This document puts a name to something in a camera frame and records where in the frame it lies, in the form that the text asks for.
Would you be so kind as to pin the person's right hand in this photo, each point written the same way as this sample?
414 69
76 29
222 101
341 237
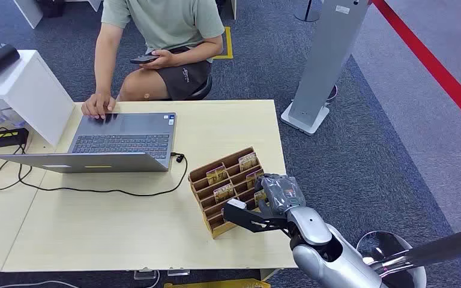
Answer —
97 105

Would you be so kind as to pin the person's left hand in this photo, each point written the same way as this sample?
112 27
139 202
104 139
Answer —
162 59

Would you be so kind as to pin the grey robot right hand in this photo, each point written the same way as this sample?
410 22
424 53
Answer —
282 192

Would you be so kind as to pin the black phone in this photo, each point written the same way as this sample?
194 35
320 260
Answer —
143 59

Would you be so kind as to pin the person's right forearm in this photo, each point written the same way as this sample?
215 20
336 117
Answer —
104 75

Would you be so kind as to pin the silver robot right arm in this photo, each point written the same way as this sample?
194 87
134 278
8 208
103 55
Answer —
334 258

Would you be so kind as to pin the person's left forearm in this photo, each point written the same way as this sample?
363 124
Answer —
196 49

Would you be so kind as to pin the gold printed card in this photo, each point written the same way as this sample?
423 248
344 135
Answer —
223 193
252 179
260 197
216 175
248 162

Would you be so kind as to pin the person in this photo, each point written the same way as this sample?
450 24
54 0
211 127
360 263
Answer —
167 24

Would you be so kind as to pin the wooden slotted card holder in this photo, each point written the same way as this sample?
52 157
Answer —
214 216

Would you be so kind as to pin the grey open laptop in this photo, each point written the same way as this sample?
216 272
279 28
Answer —
123 143

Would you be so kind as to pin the white box stand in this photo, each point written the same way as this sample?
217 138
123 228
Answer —
31 91

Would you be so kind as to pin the yellow floor tape marker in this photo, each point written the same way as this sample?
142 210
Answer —
227 43

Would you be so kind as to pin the clear plastic bag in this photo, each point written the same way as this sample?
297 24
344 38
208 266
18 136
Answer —
4 113

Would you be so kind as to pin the black power adapter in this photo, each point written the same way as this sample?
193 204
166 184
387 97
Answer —
7 137

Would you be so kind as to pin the yellow object under desk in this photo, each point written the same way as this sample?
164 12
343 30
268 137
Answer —
218 284

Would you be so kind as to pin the white furniture panel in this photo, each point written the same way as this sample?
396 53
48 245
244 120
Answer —
31 10

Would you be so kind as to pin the clear plastic desk clamp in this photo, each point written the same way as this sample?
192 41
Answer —
145 274
178 272

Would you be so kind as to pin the grey pillar with white base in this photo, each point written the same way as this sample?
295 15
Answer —
326 59

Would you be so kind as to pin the round stanchion base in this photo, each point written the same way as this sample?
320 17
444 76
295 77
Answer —
307 12

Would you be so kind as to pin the red floor tape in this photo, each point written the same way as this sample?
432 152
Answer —
433 67

